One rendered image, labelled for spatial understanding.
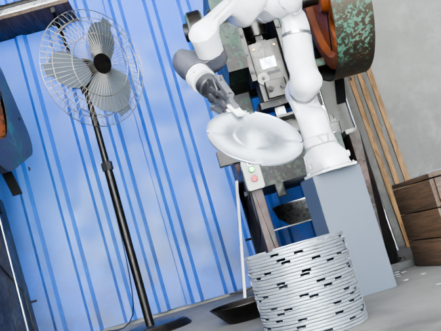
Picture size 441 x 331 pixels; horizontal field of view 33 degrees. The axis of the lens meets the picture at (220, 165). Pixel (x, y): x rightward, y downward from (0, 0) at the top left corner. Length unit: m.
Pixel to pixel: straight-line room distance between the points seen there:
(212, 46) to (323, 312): 0.95
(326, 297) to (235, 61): 1.70
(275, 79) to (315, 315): 1.68
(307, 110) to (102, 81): 1.28
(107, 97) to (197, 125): 1.18
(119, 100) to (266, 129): 1.57
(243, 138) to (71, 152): 2.64
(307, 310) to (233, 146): 0.51
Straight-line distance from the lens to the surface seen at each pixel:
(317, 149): 2.68
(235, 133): 2.20
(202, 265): 4.61
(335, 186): 2.66
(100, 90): 3.69
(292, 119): 3.38
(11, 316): 3.83
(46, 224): 4.71
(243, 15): 2.63
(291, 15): 2.80
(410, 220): 3.13
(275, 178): 3.28
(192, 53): 2.56
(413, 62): 4.97
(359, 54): 3.49
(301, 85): 2.68
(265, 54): 3.54
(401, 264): 3.28
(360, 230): 2.68
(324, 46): 3.90
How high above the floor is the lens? 0.30
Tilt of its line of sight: 6 degrees up
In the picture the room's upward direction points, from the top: 16 degrees counter-clockwise
